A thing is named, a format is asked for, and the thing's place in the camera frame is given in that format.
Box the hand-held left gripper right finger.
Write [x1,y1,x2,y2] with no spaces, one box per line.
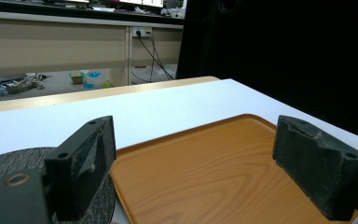
[271,115,358,221]

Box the black curtain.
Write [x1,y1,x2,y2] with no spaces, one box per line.
[175,0,358,144]

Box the black cable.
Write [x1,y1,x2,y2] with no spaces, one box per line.
[131,32,166,84]
[135,30,175,81]

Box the white wall socket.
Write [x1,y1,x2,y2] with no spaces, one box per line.
[132,26,153,37]

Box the wood-grain brown tray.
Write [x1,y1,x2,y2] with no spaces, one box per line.
[109,113,358,224]

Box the beige long desk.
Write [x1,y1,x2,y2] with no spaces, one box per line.
[0,8,185,87]

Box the green and orange toy box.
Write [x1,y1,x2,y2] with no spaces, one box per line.
[68,71,86,85]

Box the round black textured plate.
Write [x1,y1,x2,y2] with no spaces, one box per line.
[0,147,117,224]

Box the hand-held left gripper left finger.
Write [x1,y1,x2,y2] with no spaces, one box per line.
[44,115,117,222]

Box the pile of cables and clutter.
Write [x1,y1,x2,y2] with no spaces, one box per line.
[0,72,48,97]

